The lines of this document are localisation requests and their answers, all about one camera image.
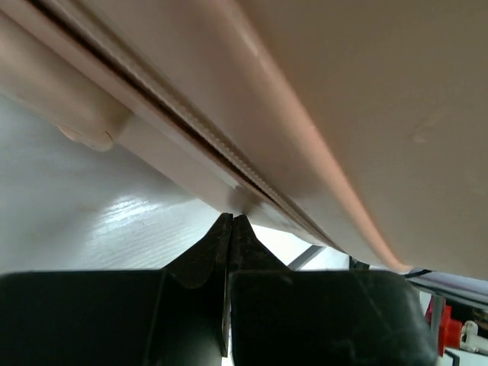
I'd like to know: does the aluminium table rail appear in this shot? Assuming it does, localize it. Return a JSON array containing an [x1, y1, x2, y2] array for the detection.
[[287, 246, 326, 271]]

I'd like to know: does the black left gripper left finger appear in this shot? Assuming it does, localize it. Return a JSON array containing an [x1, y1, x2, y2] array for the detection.
[[1, 213, 233, 365]]

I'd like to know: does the pink hard-shell suitcase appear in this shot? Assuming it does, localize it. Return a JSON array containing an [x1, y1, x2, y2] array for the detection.
[[1, 1, 487, 279]]

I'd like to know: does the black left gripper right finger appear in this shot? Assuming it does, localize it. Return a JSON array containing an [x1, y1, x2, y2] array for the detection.
[[229, 216, 437, 365]]

